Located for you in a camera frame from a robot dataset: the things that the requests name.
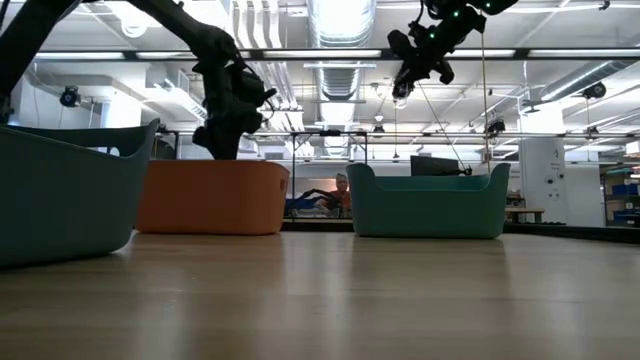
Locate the white pillar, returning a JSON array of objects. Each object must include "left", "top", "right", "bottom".
[{"left": 518, "top": 137, "right": 570, "bottom": 227}]

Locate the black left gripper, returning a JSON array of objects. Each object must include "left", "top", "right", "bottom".
[{"left": 192, "top": 47, "right": 266, "bottom": 161}]

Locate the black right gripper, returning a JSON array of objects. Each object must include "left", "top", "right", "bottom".
[{"left": 387, "top": 7, "right": 487, "bottom": 86}]

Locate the person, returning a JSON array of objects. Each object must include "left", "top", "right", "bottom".
[{"left": 314, "top": 172, "right": 352, "bottom": 214}]

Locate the shelf with blue bins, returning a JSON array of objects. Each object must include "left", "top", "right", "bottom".
[{"left": 601, "top": 164, "right": 640, "bottom": 229}]

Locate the wooden bench table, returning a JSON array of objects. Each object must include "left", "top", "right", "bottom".
[{"left": 504, "top": 207, "right": 546, "bottom": 225}]

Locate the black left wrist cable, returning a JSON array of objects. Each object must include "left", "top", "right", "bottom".
[{"left": 259, "top": 97, "right": 277, "bottom": 124}]

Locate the thin vertical cord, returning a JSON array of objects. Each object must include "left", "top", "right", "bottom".
[{"left": 478, "top": 29, "right": 492, "bottom": 175}]

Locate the black overhead beam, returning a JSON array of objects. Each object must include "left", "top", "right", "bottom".
[{"left": 29, "top": 48, "right": 640, "bottom": 62}]

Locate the orange plastic bin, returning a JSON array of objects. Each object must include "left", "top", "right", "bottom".
[{"left": 135, "top": 159, "right": 291, "bottom": 236}]

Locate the black aluminium table frame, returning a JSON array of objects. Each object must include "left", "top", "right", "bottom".
[{"left": 279, "top": 217, "right": 640, "bottom": 245}]

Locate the green plastic bin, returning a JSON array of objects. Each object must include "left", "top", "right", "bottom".
[{"left": 345, "top": 162, "right": 512, "bottom": 240}]

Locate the dark teal plastic bin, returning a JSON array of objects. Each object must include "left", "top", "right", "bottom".
[{"left": 0, "top": 118, "right": 161, "bottom": 271}]

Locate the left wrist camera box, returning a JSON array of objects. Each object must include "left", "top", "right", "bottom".
[{"left": 234, "top": 62, "right": 279, "bottom": 109}]

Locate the background black frame rig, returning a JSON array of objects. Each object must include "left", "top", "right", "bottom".
[{"left": 288, "top": 129, "right": 370, "bottom": 221}]

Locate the ribbed silver air duct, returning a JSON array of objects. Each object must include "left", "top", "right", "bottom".
[{"left": 308, "top": 0, "right": 377, "bottom": 101}]

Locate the black monitor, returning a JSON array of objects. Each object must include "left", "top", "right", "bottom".
[{"left": 409, "top": 154, "right": 474, "bottom": 178}]

